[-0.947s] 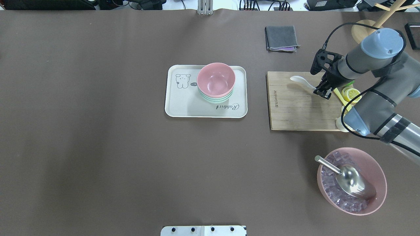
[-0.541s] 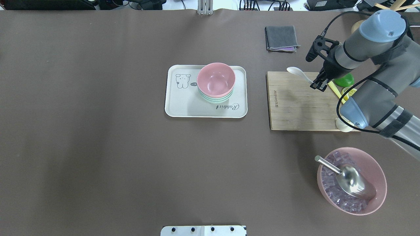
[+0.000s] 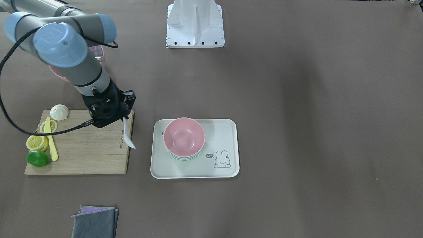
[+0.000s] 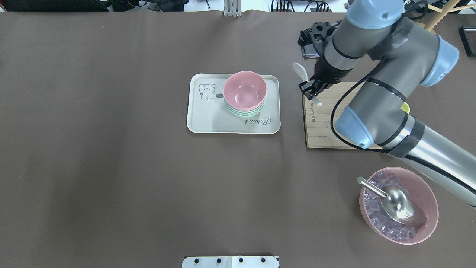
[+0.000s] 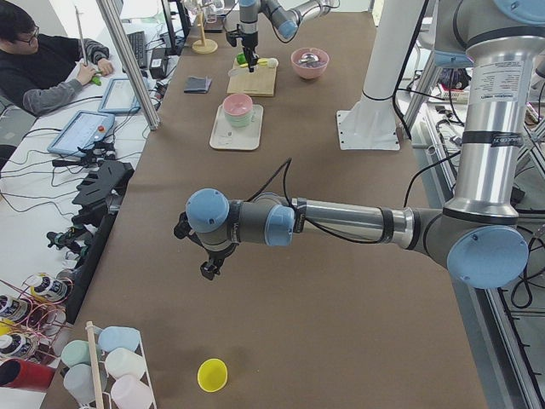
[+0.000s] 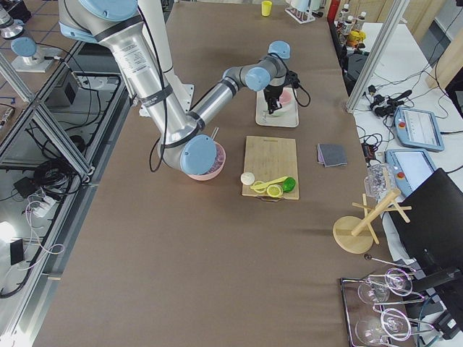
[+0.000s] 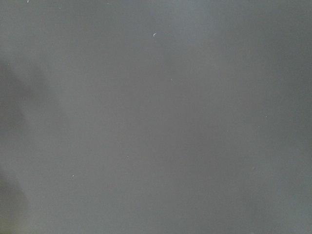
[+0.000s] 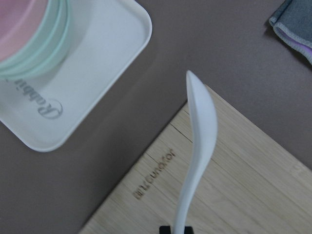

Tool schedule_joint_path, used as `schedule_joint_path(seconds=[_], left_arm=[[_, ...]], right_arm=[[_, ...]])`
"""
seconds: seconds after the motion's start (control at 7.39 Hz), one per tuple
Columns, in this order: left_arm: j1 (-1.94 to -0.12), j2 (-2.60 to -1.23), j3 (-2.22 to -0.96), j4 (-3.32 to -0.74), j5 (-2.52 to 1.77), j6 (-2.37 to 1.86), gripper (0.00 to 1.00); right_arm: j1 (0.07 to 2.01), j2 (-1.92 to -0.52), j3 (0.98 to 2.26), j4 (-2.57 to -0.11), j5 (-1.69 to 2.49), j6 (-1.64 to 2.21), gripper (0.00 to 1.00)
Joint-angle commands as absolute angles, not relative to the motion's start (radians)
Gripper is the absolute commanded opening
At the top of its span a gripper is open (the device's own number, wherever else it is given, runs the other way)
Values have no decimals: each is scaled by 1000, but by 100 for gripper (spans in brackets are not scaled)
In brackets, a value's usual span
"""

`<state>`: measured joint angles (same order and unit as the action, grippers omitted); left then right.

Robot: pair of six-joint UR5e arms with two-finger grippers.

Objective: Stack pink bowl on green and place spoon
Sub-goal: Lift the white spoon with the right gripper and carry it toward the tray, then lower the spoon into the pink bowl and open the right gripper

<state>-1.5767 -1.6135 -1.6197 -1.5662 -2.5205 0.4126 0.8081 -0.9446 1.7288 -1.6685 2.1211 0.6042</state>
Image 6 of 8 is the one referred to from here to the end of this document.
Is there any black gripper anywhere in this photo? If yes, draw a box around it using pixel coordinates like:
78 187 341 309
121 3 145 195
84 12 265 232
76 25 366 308
263 85 284 114

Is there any small pink bowl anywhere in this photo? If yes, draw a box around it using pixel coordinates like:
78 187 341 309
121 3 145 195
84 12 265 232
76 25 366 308
279 89 293 106

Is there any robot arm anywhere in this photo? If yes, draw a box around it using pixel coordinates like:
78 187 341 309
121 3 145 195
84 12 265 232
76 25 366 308
59 0 290 175

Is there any large pink bowl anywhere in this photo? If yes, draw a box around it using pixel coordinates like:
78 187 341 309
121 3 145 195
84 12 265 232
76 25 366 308
188 142 226 181

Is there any cream rabbit tray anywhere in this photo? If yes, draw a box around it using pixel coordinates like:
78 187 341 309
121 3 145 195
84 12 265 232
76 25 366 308
255 87 299 128

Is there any bamboo cutting board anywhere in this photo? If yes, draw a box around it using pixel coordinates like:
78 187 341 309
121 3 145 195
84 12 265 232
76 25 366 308
243 136 300 200

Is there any grey folded cloth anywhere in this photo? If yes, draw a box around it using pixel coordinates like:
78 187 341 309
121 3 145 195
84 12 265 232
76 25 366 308
316 144 348 167

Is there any yellow plastic knife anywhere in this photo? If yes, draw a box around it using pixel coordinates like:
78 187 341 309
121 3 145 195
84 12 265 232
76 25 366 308
264 176 288 188

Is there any white steamed bun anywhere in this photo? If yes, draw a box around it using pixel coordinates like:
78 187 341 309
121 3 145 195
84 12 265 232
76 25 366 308
240 172 255 186

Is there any green lime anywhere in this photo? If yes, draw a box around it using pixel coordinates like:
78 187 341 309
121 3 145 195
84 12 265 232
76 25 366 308
281 176 297 192

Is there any thick lemon slice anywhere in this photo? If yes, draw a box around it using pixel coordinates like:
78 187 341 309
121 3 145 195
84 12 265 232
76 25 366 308
266 184 284 198

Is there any thin lemon slice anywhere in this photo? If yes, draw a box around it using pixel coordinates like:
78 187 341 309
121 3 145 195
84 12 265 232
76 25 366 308
250 181 266 194

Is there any white cup rack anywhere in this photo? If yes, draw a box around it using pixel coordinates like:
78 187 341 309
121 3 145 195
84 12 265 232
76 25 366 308
285 0 323 24

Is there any yellow plastic cup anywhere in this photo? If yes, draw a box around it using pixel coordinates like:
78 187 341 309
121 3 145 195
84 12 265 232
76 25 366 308
261 0 273 17

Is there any clear glass mug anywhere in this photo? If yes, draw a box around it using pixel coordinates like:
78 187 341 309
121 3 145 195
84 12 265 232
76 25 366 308
364 163 396 200

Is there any blue teach pendant tablet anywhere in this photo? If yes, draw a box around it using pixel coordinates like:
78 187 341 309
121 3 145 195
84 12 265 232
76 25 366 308
394 106 445 152

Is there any wooden mug tree stand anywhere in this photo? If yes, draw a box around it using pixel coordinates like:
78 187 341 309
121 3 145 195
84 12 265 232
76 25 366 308
333 188 412 254

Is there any black monitor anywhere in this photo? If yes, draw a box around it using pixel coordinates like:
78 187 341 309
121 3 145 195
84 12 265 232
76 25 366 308
391 168 462 275

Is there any upper wine glass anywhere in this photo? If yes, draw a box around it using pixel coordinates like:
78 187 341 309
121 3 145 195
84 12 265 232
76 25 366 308
357 267 412 305

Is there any wine glass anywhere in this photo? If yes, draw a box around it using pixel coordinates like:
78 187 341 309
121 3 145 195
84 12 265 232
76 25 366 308
357 267 412 305
354 308 412 346

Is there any lower wine glass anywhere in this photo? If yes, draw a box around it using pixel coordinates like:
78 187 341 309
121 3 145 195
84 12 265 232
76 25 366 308
354 308 412 346

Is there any metal cutting board handle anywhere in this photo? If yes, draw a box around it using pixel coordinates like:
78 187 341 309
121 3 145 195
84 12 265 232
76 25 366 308
257 196 284 202

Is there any aluminium frame post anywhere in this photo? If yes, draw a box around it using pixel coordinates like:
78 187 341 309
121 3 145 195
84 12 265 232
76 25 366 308
346 0 409 113

